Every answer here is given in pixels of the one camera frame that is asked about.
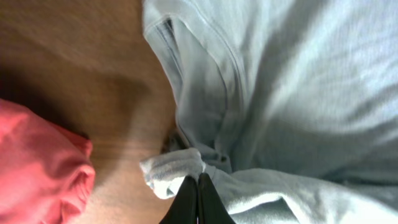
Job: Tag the folded red cloth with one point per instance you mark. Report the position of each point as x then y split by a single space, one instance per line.
46 173

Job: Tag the light grey t-shirt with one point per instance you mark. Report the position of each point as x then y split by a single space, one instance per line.
289 106

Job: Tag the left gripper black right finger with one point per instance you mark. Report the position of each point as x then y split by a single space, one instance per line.
210 207

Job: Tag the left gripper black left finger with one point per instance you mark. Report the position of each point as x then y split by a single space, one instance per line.
183 209

